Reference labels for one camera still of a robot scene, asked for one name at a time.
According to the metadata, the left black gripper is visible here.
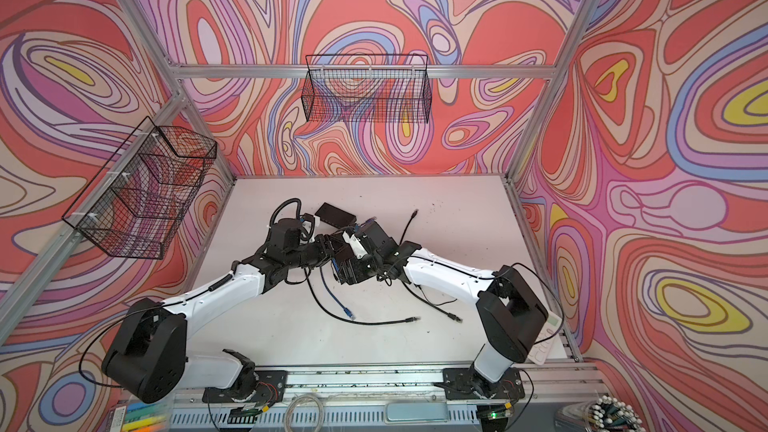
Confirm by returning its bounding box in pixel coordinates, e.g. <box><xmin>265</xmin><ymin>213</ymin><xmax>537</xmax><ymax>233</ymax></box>
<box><xmin>284</xmin><ymin>234</ymin><xmax>349</xmax><ymax>272</ymax></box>

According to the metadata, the black network switch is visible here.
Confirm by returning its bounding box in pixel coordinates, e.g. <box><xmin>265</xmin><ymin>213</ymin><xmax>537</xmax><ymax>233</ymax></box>
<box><xmin>315</xmin><ymin>202</ymin><xmax>357</xmax><ymax>229</ymax></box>
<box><xmin>330</xmin><ymin>235</ymin><xmax>366</xmax><ymax>285</ymax></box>

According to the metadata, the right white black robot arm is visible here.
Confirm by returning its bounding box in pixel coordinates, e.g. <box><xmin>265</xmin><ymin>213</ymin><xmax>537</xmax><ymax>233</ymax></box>
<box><xmin>335</xmin><ymin>221</ymin><xmax>549</xmax><ymax>399</ymax></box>

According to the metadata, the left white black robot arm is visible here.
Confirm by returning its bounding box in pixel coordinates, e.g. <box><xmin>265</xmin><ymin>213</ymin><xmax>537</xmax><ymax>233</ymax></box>
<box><xmin>101</xmin><ymin>211</ymin><xmax>331</xmax><ymax>403</ymax></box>

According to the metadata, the grey flat device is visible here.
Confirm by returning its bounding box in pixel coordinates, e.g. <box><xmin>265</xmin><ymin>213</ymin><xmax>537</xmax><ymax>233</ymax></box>
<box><xmin>384</xmin><ymin>402</ymin><xmax>449</xmax><ymax>424</ymax></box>

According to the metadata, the white calculator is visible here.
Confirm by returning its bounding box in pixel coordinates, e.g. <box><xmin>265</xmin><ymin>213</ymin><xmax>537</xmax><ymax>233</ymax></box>
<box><xmin>527</xmin><ymin>312</ymin><xmax>562</xmax><ymax>365</ymax></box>

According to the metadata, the box of coloured markers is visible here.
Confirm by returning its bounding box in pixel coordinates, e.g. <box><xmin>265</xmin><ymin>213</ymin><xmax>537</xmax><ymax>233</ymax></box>
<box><xmin>104</xmin><ymin>396</ymin><xmax>173</xmax><ymax>432</ymax></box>

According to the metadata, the blue ethernet cable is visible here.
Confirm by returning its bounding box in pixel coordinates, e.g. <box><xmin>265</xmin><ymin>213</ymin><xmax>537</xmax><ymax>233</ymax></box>
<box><xmin>317</xmin><ymin>216</ymin><xmax>378</xmax><ymax>321</ymax></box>

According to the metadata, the black ethernet cable centre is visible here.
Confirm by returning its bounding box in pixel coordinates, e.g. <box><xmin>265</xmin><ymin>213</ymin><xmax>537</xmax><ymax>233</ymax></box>
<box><xmin>302</xmin><ymin>266</ymin><xmax>421</xmax><ymax>327</ymax></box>

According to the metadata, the black ethernet cable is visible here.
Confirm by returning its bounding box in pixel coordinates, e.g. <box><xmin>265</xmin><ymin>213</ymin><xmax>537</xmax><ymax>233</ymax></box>
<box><xmin>395</xmin><ymin>209</ymin><xmax>463</xmax><ymax>323</ymax></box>
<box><xmin>302</xmin><ymin>266</ymin><xmax>421</xmax><ymax>327</ymax></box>

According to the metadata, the black ethernet cable right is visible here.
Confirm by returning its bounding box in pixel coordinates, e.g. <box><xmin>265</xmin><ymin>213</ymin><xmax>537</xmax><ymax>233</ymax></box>
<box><xmin>395</xmin><ymin>209</ymin><xmax>463</xmax><ymax>323</ymax></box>

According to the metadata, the aluminium front rail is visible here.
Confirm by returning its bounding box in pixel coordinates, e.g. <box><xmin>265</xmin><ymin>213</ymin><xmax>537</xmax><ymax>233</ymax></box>
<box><xmin>169</xmin><ymin>362</ymin><xmax>607</xmax><ymax>431</ymax></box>

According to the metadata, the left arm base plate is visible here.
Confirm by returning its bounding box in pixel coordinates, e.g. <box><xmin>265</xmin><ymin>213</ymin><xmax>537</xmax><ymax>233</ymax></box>
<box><xmin>202</xmin><ymin>369</ymin><xmax>288</xmax><ymax>405</ymax></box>

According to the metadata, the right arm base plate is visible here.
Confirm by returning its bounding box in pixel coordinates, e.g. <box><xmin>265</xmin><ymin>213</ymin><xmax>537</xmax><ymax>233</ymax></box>
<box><xmin>434</xmin><ymin>368</ymin><xmax>526</xmax><ymax>403</ymax></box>

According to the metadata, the clear coiled cable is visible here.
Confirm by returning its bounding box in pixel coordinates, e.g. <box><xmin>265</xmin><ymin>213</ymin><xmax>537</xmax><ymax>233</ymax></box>
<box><xmin>283</xmin><ymin>394</ymin><xmax>326</xmax><ymax>432</ymax></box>

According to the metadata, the black wire basket back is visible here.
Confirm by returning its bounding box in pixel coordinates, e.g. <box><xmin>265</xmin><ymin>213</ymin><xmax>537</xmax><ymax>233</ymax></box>
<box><xmin>301</xmin><ymin>53</ymin><xmax>432</xmax><ymax>124</ymax></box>

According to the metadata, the black wire basket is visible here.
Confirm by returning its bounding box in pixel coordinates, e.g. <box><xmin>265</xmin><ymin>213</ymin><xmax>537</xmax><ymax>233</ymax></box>
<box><xmin>62</xmin><ymin>117</ymin><xmax>218</xmax><ymax>260</ymax></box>
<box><xmin>301</xmin><ymin>53</ymin><xmax>432</xmax><ymax>124</ymax></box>

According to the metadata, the black wire basket left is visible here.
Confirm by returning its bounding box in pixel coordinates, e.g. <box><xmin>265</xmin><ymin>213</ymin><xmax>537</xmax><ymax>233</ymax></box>
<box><xmin>62</xmin><ymin>117</ymin><xmax>218</xmax><ymax>260</ymax></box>

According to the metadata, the bundle of white-tipped cables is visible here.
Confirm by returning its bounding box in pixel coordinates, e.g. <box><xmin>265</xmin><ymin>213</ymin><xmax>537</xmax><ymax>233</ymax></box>
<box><xmin>554</xmin><ymin>394</ymin><xmax>649</xmax><ymax>432</ymax></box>

